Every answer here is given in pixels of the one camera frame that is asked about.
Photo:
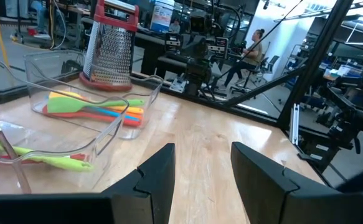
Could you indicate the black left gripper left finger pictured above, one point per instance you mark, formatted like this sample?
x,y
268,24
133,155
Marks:
x,y
156,186

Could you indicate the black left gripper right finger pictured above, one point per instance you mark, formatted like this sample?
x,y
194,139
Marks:
x,y
262,186

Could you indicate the orange silicone spatula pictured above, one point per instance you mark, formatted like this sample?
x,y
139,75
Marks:
x,y
136,115

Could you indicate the blue silicone spatula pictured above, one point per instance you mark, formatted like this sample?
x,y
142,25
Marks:
x,y
122,115

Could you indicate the red silicone spatula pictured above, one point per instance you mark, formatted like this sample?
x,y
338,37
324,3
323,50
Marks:
x,y
91,117

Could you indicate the green silicone spoon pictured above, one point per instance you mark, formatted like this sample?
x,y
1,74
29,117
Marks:
x,y
59,161

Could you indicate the green silicone spatula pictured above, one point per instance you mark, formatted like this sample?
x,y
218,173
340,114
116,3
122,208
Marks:
x,y
63,105

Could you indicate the brown wooden spoon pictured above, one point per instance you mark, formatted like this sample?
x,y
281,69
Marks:
x,y
0,137

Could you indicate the seated person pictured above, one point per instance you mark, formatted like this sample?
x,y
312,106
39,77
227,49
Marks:
x,y
252,56

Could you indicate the black office chair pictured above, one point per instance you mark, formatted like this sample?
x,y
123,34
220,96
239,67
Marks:
x,y
266,65

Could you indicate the blue white printed carton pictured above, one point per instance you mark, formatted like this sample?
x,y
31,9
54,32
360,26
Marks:
x,y
162,15

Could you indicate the clear plastic bin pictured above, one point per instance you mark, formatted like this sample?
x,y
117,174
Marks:
x,y
151,93
106,137

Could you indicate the red steel box grater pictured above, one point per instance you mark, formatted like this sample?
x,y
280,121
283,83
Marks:
x,y
112,53

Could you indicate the black neighbouring robot rig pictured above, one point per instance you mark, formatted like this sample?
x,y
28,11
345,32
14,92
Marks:
x,y
346,115

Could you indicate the white metal bracket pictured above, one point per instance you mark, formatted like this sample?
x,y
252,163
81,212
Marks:
x,y
294,124

